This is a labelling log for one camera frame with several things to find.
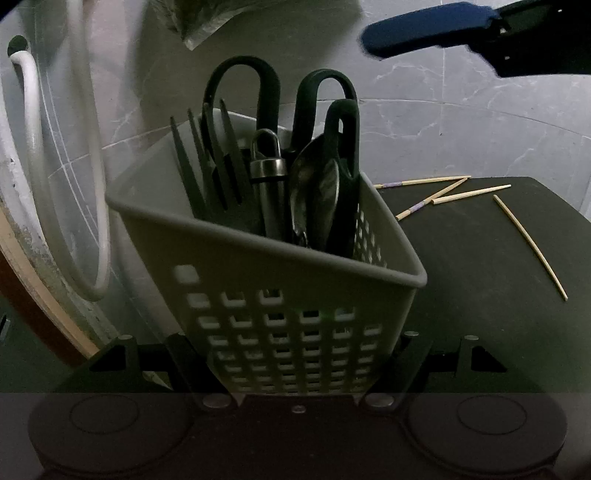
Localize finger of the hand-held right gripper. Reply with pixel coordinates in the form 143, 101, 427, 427
492, 0, 561, 33
468, 7, 591, 78

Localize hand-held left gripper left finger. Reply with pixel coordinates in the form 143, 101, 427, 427
55, 332, 241, 411

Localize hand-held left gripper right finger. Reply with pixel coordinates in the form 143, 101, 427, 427
360, 331, 550, 411

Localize grey plastic utensil basket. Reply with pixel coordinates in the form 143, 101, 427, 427
105, 108, 428, 398

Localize steel-handled kitchen tool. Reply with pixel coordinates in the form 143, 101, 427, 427
249, 129, 291, 241

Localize steel fork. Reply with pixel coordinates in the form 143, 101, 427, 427
168, 98, 245, 222

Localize dark green panel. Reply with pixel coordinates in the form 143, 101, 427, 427
0, 295, 79, 393

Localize black scissors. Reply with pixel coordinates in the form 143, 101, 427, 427
203, 55, 358, 160

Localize plastic bag of greens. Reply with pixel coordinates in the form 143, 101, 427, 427
157, 0, 241, 49

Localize tan wooden frame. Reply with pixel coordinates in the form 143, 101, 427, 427
0, 217, 100, 358

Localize white hose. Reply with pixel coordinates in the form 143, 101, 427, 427
7, 0, 112, 302

